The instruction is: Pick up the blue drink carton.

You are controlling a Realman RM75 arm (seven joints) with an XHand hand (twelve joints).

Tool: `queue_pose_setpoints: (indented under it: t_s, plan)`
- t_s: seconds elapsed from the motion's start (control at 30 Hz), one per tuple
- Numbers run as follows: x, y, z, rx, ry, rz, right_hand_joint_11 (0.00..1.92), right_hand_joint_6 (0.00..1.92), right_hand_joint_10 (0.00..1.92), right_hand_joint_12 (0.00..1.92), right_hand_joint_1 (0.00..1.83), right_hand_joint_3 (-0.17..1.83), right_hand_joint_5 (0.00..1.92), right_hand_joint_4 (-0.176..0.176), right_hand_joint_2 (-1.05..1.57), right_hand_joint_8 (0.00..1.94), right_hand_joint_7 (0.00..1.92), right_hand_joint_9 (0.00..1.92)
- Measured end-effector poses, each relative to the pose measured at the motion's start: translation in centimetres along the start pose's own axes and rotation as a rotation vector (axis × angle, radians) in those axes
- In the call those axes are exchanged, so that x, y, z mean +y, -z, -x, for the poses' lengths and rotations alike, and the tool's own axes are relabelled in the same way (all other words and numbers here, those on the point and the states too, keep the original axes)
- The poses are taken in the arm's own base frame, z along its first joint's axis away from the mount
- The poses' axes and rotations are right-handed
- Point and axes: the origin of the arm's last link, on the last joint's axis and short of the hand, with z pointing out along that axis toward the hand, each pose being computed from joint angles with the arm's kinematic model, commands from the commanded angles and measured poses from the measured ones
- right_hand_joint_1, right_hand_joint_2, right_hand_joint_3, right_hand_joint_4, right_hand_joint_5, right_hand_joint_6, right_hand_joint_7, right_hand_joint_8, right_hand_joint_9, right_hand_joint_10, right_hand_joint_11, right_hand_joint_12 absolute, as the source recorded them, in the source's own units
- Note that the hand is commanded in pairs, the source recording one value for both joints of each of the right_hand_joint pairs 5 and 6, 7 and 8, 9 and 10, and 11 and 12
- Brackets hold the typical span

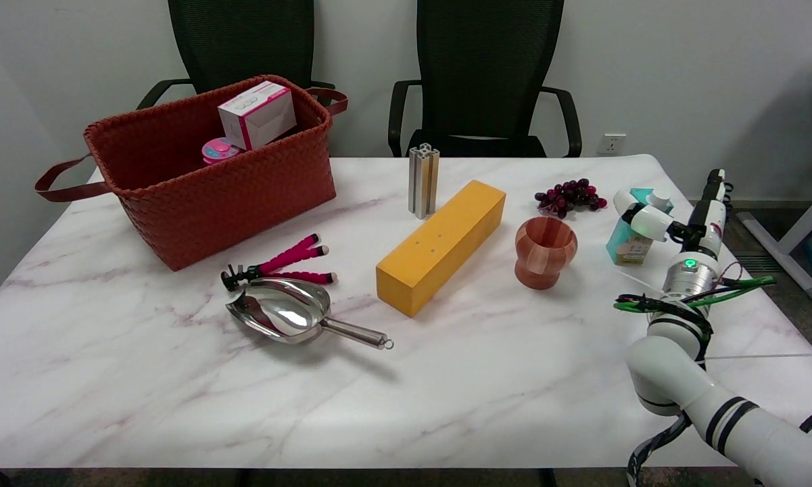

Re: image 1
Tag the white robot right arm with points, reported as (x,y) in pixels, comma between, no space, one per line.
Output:
(676,379)

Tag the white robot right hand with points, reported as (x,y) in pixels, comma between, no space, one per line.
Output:
(706,230)

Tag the brown wooden vase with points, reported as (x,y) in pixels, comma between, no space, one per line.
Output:
(544,260)

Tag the white and pink box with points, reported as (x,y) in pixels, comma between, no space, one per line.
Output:
(260,115)

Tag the pink round container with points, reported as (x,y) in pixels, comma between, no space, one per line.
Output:
(218,150)

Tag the teal blue drink carton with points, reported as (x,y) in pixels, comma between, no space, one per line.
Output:
(625,250)

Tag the white desk frame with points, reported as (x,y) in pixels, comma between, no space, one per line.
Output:
(787,257)

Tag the white wall socket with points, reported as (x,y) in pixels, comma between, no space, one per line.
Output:
(612,143)

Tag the red woven basket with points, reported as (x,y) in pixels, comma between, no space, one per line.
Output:
(230,196)

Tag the shiny metal scoop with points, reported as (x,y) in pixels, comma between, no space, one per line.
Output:
(284,311)

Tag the black mesh office chair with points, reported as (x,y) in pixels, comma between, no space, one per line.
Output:
(243,34)
(487,54)

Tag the dark purple grape bunch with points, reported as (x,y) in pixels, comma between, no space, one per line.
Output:
(571,195)

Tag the yellow rectangular block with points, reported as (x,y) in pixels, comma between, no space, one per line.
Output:
(439,243)

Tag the pink flexible mini tripod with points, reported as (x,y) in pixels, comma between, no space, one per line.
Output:
(291,257)

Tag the aluminium extrusion profile piece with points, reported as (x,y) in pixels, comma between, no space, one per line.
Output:
(422,179)

